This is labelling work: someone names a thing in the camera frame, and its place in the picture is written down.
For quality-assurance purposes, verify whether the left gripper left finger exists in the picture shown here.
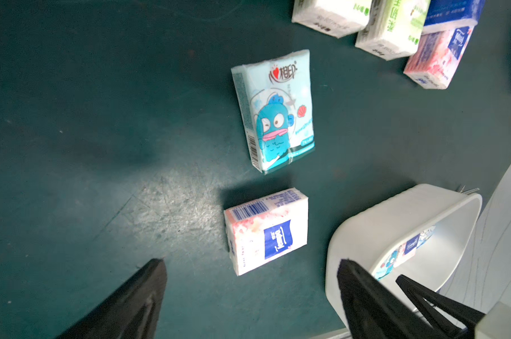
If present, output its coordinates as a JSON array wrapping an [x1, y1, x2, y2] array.
[[58, 258, 167, 338]]

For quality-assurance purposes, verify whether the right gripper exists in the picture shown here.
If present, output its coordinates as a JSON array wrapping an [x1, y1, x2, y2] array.
[[396, 274, 511, 339]]

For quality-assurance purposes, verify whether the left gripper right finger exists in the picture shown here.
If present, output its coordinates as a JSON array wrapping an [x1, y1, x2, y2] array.
[[337, 259, 445, 338]]

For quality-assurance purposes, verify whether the light blue tissue pack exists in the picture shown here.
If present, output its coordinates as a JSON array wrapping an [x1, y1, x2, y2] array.
[[418, 225, 436, 247]]

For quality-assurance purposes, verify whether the white plastic storage box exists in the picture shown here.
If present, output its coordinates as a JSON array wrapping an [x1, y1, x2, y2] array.
[[326, 184, 483, 322]]

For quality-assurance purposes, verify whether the pink Tempo pack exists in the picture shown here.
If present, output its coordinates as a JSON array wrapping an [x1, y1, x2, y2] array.
[[224, 188, 309, 276], [403, 26, 474, 90], [403, 234, 421, 261]]

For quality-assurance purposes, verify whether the teal cartoon tissue pack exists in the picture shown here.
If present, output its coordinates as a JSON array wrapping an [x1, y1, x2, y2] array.
[[231, 49, 315, 175]]

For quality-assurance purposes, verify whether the green tissue pack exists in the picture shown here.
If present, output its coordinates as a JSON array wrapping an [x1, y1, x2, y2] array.
[[355, 0, 431, 61], [292, 0, 372, 38]]

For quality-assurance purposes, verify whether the dark blue Tempo pack upright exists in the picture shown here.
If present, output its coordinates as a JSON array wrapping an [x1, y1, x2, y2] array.
[[422, 0, 486, 35]]

